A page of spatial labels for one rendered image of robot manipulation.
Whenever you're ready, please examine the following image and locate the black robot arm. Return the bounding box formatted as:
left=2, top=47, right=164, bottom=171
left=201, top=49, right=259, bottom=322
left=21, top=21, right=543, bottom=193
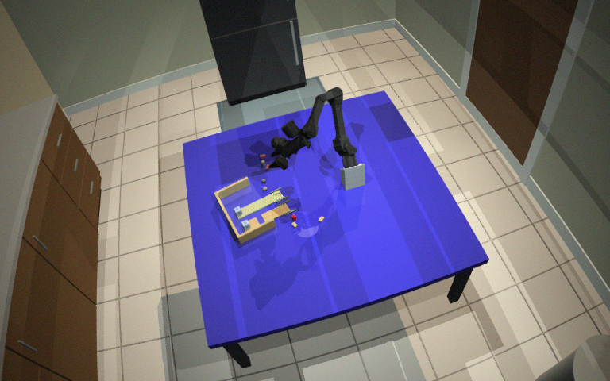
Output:
left=271, top=87, right=358, bottom=168

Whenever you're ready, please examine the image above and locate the tan strip with teal polka dots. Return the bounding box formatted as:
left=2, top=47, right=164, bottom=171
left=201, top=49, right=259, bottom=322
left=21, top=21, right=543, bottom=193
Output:
left=262, top=190, right=284, bottom=206

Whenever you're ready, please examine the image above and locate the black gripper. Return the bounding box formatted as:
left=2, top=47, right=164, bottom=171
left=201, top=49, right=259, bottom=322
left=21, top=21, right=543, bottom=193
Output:
left=268, top=139, right=298, bottom=170

